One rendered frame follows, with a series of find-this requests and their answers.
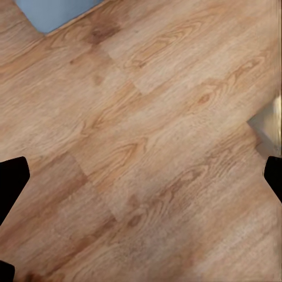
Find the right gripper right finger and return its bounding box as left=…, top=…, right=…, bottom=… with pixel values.
left=264, top=156, right=282, bottom=202

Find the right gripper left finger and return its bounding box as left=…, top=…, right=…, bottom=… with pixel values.
left=0, top=156, right=29, bottom=226

